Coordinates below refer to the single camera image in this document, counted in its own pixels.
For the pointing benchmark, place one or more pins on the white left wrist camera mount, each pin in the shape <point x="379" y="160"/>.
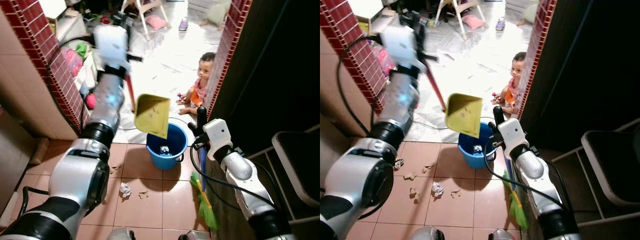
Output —
<point x="112" y="46"/>
<point x="401" y="47"/>

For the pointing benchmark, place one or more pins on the white table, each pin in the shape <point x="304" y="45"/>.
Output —
<point x="367" y="7"/>
<point x="52" y="7"/>

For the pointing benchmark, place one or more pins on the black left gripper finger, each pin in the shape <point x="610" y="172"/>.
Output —
<point x="137" y="58"/>
<point x="433" y="58"/>

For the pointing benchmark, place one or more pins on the torn brown paper scrap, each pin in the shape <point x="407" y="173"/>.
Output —
<point x="410" y="176"/>
<point x="115" y="169"/>
<point x="143" y="194"/>
<point x="414" y="192"/>
<point x="455" y="193"/>
<point x="427" y="168"/>

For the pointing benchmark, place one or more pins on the pink plastic bag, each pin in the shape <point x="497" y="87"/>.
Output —
<point x="73" y="61"/>
<point x="386" y="60"/>

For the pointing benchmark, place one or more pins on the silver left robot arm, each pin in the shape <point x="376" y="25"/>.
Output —
<point x="75" y="175"/>
<point x="360" y="175"/>

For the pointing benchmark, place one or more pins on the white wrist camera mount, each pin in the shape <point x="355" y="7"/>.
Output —
<point x="216" y="134"/>
<point x="511" y="134"/>
<point x="112" y="46"/>
<point x="401" y="47"/>

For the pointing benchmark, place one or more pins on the grey robot foot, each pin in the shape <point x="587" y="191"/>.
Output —
<point x="501" y="235"/>
<point x="120" y="234"/>
<point x="194" y="235"/>
<point x="425" y="233"/>

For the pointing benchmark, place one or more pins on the small colourful toy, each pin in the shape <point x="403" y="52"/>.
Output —
<point x="495" y="95"/>
<point x="180" y="95"/>

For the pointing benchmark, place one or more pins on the pink pillow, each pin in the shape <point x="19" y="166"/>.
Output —
<point x="472" y="22"/>
<point x="156" y="22"/>

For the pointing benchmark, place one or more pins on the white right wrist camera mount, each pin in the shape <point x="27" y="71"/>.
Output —
<point x="216" y="134"/>
<point x="511" y="134"/>

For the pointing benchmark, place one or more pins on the small child in orange top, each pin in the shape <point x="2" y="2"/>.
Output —
<point x="519" y="65"/>
<point x="205" y="65"/>

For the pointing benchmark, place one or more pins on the small grey shoe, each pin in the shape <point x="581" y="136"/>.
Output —
<point x="183" y="24"/>
<point x="500" y="24"/>

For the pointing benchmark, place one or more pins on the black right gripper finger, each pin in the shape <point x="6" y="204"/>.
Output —
<point x="193" y="129"/>
<point x="201" y="117"/>
<point x="498" y="117"/>
<point x="492" y="128"/>

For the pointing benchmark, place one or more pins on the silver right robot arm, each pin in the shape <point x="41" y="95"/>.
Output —
<point x="240" y="170"/>
<point x="530" y="167"/>

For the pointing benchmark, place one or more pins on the crumpled white paper scrap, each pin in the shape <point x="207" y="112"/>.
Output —
<point x="437" y="189"/>
<point x="398" y="163"/>
<point x="125" y="190"/>

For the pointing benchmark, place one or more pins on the grey robot left foot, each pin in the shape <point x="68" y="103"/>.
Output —
<point x="425" y="233"/>
<point x="120" y="234"/>

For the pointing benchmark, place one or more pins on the red ball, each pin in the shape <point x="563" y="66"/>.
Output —
<point x="90" y="101"/>

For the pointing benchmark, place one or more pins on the crumpled paper ball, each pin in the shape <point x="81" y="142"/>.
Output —
<point x="164" y="149"/>
<point x="477" y="148"/>

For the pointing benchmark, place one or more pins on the grey robot right foot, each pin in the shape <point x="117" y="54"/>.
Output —
<point x="501" y="235"/>
<point x="194" y="235"/>

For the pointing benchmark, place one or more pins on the white stool with wooden legs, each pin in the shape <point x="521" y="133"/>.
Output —
<point x="145" y="12"/>
<point x="457" y="11"/>

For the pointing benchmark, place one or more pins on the grey chair with white frame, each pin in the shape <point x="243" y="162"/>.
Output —
<point x="295" y="165"/>
<point x="610" y="165"/>

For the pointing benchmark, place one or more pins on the pale green cushion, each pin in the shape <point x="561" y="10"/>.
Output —
<point x="530" y="12"/>
<point x="217" y="12"/>

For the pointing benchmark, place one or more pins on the blue plastic bucket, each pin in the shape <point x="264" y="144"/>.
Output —
<point x="470" y="160"/>
<point x="161" y="161"/>

